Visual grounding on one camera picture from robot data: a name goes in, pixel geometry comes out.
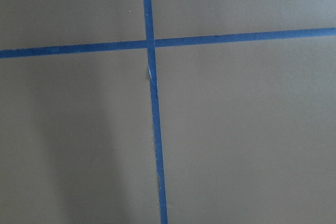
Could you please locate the brown paper table cover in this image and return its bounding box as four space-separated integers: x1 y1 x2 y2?
1 0 335 223

